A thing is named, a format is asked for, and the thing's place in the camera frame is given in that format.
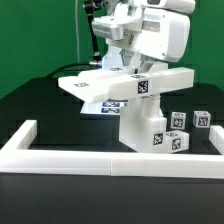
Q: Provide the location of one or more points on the white chair seat part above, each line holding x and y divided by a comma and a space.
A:
142, 127

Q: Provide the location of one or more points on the white chair back part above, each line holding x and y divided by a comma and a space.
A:
103, 85

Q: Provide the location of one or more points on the white U-shaped border frame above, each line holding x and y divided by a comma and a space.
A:
17, 157

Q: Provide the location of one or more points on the small tagged white cube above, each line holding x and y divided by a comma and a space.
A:
201, 119
178, 120

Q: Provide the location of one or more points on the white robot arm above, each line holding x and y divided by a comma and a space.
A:
111, 26

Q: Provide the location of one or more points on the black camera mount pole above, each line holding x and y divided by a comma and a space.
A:
90, 7

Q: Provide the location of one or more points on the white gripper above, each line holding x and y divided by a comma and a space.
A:
163, 35

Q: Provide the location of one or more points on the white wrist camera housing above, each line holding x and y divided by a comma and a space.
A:
183, 6

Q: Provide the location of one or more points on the white sheet with tags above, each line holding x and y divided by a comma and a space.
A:
105, 108

